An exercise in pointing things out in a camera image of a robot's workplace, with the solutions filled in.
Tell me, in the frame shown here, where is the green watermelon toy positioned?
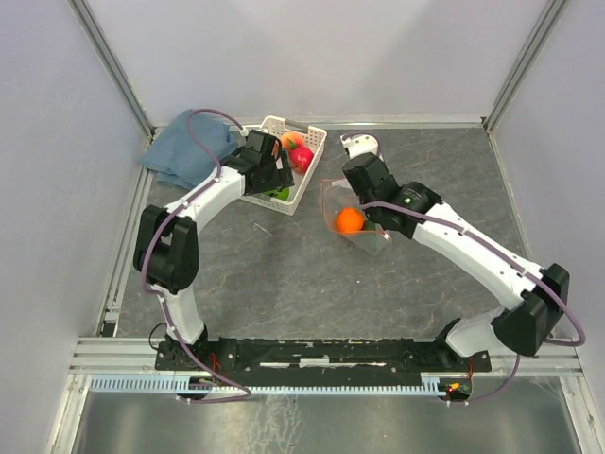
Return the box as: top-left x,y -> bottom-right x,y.
265,187 -> 289,201

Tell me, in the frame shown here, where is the red pomegranate toy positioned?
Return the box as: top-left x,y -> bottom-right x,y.
288,147 -> 315,173

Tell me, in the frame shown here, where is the clear zip top bag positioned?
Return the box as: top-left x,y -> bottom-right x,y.
320,178 -> 391,255

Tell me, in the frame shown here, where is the white plastic basket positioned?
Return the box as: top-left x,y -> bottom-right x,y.
242,115 -> 327,216

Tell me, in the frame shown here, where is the orange fruit toy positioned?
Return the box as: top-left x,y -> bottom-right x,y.
334,207 -> 365,235

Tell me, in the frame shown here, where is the dark green avocado toy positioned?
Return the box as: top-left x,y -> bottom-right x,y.
363,221 -> 380,232

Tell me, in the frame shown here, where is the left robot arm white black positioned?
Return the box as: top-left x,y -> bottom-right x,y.
133,130 -> 294,369

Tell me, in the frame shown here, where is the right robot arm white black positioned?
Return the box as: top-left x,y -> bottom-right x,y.
342,153 -> 570,370

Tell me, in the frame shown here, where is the peach fruit toy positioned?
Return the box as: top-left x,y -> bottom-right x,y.
281,131 -> 305,149

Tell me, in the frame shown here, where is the blue folded cloth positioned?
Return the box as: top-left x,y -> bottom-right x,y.
139,110 -> 238,190

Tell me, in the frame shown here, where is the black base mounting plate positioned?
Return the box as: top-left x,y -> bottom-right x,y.
155,337 -> 493,385

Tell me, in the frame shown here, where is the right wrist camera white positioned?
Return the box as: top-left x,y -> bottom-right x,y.
340,133 -> 382,159

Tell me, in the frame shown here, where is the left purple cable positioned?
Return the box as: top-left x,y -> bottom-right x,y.
140,108 -> 254,406

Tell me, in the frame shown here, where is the purple cable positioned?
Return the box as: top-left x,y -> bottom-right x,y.
140,108 -> 254,406
339,131 -> 587,407

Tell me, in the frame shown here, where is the light blue cable duct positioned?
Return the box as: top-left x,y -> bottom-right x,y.
89,375 -> 445,397

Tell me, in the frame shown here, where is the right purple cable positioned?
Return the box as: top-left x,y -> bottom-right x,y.
339,131 -> 587,407

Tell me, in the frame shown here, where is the aluminium frame rail front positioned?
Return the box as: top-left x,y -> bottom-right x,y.
68,338 -> 583,377

